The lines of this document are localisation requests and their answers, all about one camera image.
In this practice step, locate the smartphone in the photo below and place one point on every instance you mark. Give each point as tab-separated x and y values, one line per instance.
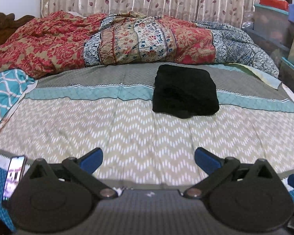
13	176

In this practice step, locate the clear storage box dark lid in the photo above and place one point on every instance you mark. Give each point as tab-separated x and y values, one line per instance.
267	39

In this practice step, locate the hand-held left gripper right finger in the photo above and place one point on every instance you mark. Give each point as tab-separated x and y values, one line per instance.
207	159

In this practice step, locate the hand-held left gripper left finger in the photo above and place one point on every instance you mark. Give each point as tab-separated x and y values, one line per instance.
93	158

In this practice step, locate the zigzag patterned bedsheet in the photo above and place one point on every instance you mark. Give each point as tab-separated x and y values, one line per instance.
112	117

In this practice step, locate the clear storage box teal lid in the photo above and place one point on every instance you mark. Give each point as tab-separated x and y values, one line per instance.
292	78
272	20

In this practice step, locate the teal lattice print pillow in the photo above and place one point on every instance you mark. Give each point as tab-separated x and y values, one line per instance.
5	88

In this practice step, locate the black pants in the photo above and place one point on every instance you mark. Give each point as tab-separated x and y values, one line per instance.
186	90

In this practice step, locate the red cloth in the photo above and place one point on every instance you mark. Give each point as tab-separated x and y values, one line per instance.
275	2

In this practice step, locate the pale yellow green cloth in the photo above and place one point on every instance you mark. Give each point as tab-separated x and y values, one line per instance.
257	74

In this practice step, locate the red floral patchwork quilt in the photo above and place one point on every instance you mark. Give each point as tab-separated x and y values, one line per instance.
51	44

